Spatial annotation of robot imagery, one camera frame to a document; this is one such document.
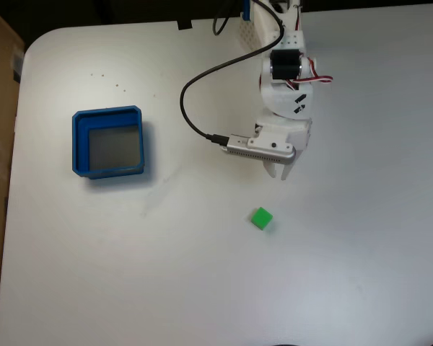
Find green cube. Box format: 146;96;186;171
251;206;274;231

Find blue square box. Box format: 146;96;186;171
71;105;146;180

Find silver bar camera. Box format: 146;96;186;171
220;133;297;165

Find red and white servo wires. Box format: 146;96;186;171
290;0;335;93

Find black camera cable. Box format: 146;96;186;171
179;0;286;147

